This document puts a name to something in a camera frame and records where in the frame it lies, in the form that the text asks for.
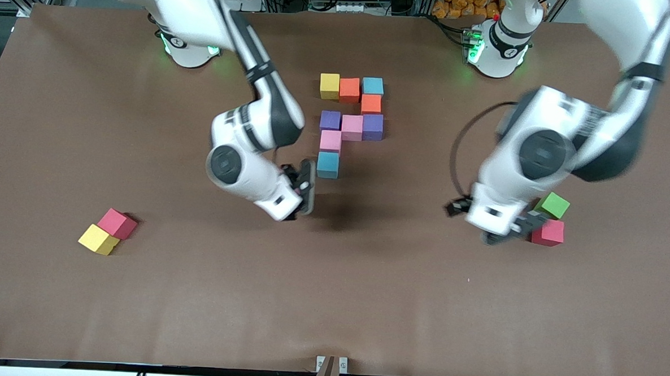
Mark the red foam cube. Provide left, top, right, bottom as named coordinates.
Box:
left=529, top=218, right=565, bottom=247

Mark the purple foam cube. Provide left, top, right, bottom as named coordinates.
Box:
left=362, top=113, right=385, bottom=142
left=319, top=110, right=342, bottom=132

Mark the yellow foam cube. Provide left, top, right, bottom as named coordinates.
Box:
left=77, top=223, right=121, bottom=256
left=319, top=73, right=341, bottom=100

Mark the green foam cube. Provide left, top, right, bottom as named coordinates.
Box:
left=534, top=191, right=571, bottom=221

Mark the crimson foam cube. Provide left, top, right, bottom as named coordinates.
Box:
left=97, top=208, right=139, bottom=241

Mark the white socket strip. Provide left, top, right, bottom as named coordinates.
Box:
left=320, top=0, right=367, bottom=15

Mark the bag of orange items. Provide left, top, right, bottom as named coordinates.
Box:
left=431, top=0, right=505, bottom=22

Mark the small metal mounting bracket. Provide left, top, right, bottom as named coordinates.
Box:
left=315, top=355, right=349, bottom=376

